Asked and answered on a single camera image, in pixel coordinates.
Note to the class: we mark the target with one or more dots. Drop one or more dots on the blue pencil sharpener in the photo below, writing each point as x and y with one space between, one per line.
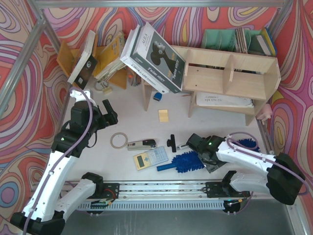
157 96

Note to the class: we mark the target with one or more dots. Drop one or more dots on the white and black utility knife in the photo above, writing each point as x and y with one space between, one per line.
171 142

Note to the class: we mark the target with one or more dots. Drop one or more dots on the white book black cover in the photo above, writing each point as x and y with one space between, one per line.
84 62

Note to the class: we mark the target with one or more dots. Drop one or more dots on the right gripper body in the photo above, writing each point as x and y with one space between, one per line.
193 141

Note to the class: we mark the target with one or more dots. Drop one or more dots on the yellow wooden book stand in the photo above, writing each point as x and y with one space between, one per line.
66 56

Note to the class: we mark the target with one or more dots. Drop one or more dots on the pink pig toy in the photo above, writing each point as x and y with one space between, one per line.
265 113

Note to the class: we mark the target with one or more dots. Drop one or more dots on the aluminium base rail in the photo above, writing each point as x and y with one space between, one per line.
164 189

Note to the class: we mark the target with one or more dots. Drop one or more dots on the yellow books stack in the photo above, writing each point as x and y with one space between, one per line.
108 60

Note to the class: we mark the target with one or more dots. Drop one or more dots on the wooden desktop bookshelf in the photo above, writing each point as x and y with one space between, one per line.
232 74

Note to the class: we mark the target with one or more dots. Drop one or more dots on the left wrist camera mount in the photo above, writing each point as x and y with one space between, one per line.
78 96

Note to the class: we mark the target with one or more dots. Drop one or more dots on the blue microfiber duster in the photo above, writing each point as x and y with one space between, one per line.
190 161

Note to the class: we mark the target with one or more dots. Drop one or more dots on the white Chokladfabriken book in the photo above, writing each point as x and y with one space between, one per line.
138 69

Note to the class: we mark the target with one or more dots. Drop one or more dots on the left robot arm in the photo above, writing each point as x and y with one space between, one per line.
46 212

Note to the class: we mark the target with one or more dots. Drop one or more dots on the colored pencils cup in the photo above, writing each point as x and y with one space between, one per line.
133 78

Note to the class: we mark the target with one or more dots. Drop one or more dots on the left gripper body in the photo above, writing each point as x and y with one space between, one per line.
107 115

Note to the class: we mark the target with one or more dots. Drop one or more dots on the brass padlock with ring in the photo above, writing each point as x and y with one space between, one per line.
103 87

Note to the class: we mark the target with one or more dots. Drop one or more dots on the white paper notebook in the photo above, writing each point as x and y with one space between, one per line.
209 99

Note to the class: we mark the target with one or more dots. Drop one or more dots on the beige and black stapler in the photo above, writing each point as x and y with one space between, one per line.
142 145

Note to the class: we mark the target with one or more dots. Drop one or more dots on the Twins story dark book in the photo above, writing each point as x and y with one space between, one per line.
158 58

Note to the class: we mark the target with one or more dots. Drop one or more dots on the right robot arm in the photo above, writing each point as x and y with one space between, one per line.
276 175

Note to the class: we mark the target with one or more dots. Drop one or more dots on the blue and yellow book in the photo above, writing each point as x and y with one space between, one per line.
266 42

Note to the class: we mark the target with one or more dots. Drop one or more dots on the yellow and blue calculator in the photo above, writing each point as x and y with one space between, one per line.
150 158

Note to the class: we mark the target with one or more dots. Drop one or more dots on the teal file organizer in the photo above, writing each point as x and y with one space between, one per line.
227 40

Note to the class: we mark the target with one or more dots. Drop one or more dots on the yellow sticky note pad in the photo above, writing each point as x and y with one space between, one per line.
163 115

